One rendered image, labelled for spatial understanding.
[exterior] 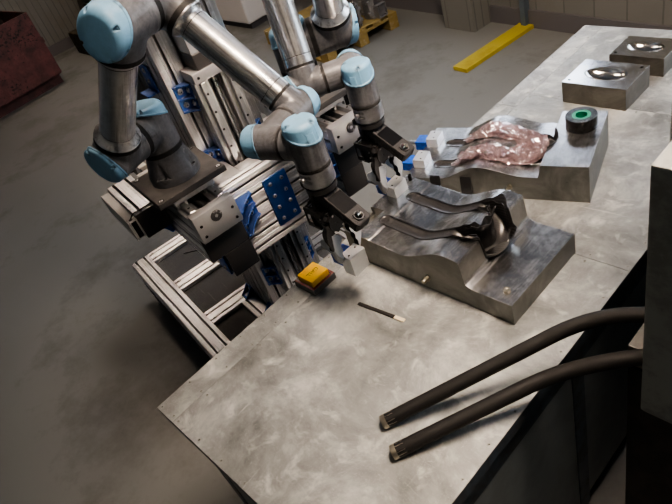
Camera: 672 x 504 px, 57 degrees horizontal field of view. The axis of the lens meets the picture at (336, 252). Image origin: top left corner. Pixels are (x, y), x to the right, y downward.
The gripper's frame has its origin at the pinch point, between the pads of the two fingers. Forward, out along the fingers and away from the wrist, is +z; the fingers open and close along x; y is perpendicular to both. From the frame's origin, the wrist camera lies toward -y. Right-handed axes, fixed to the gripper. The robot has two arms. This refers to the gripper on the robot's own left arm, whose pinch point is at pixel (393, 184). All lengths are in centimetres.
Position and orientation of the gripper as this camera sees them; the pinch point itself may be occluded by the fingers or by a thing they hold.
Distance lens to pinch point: 168.4
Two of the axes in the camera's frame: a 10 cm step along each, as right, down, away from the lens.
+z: 2.8, 7.4, 6.1
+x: -6.8, 6.0, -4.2
